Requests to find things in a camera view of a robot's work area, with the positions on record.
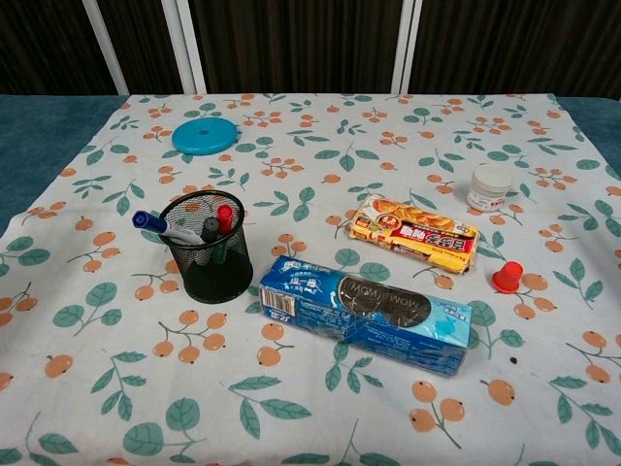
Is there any blue round plastic lid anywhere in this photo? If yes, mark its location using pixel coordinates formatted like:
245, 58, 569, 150
171, 118, 239, 156

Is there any floral print tablecloth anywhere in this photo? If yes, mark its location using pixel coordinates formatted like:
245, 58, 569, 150
0, 91, 621, 466

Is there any blue pen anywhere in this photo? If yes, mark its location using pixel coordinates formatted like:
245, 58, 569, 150
131, 210, 205, 246

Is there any thin white frame post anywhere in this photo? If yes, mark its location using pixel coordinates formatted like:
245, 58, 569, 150
80, 0, 130, 96

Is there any yellow snack package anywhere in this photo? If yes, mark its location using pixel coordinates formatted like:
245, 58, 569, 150
346, 192, 480, 275

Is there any black mesh pen holder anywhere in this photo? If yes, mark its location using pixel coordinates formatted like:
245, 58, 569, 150
158, 189, 254, 304

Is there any wide white frame post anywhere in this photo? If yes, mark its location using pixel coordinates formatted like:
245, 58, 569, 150
162, 0, 208, 96

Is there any red capped marker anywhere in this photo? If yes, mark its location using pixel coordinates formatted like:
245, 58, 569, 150
212, 204, 235, 263

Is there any blue cookie box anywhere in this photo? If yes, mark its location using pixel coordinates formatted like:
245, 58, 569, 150
257, 254, 474, 377

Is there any black capped marker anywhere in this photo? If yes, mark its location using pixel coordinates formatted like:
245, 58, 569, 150
195, 216, 221, 266

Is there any small red plastic cap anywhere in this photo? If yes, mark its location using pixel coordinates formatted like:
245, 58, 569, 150
491, 260, 525, 294

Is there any small white jar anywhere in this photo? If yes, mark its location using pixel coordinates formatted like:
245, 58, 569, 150
467, 163, 514, 213

